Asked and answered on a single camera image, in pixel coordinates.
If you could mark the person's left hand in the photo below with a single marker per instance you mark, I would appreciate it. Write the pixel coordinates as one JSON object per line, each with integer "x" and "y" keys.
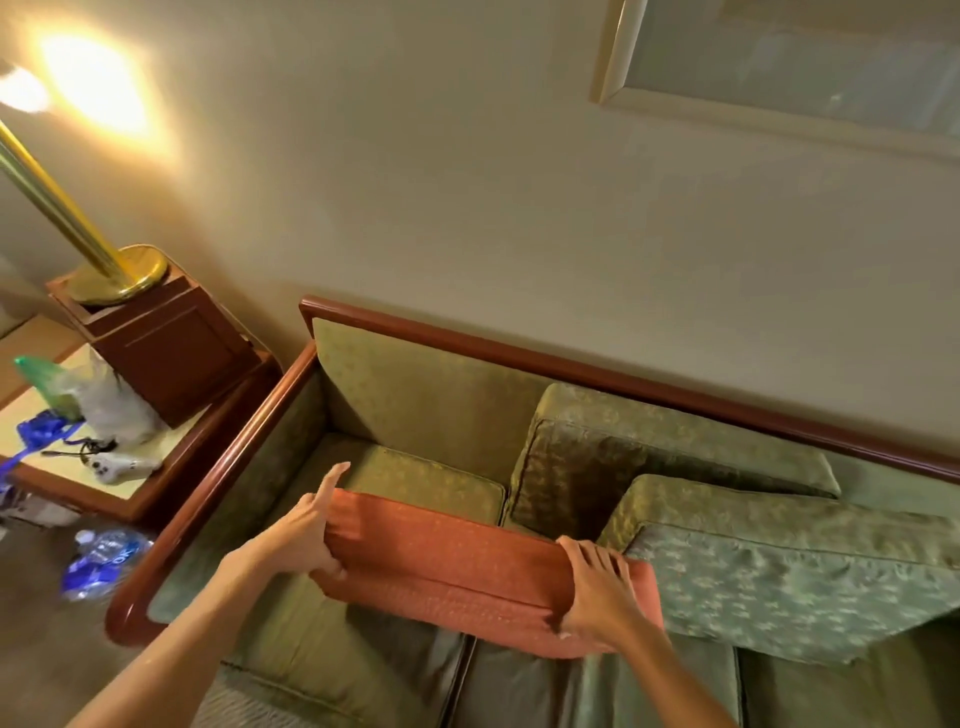
{"x": 300, "y": 540}

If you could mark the wooden glass-top side table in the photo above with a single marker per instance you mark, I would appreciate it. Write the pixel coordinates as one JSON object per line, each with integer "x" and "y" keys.
{"x": 187, "y": 465}

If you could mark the person's right hand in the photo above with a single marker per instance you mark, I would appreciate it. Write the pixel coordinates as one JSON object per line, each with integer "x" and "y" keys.
{"x": 600, "y": 600}

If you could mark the green patterned cushion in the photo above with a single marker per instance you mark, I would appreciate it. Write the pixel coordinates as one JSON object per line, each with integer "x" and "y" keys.
{"x": 787, "y": 585}
{"x": 577, "y": 465}

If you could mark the person's left forearm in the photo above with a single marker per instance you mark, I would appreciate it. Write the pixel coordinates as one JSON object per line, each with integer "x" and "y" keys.
{"x": 172, "y": 652}

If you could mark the green sofa with wooden frame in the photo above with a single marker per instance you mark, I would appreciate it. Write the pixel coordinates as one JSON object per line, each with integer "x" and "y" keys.
{"x": 420, "y": 390}

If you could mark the green plastic bag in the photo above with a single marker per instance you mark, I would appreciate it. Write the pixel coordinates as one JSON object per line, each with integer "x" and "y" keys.
{"x": 45, "y": 379}

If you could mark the wooden lamp base box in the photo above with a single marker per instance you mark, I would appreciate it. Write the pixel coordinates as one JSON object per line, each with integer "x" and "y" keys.
{"x": 180, "y": 360}

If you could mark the clear white plastic bag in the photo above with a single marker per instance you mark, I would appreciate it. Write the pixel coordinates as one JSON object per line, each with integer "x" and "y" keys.
{"x": 112, "y": 412}

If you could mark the orange cushion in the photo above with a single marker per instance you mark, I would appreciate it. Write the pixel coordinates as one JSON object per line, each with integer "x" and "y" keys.
{"x": 450, "y": 562}

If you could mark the white framed picture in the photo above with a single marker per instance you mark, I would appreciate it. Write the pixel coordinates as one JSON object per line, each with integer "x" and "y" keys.
{"x": 787, "y": 67}

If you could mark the blue label water bottle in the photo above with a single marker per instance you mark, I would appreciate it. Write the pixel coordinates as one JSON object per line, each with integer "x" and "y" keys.
{"x": 105, "y": 562}

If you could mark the white game controller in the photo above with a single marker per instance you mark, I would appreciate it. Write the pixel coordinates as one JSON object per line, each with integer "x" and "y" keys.
{"x": 120, "y": 469}

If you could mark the brass lamp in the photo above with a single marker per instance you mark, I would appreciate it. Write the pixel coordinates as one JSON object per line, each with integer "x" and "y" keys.
{"x": 112, "y": 281}

